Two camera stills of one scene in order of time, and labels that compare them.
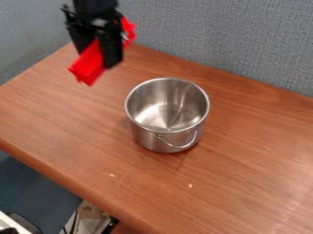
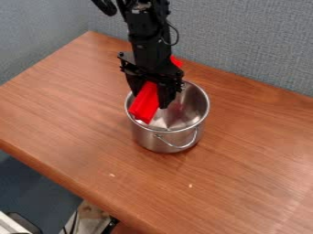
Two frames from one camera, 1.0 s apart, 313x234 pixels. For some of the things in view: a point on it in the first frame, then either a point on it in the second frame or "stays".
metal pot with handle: x=167 y=108 stays
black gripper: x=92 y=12 → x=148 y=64
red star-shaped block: x=89 y=64 → x=147 y=100
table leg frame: x=89 y=220 stays
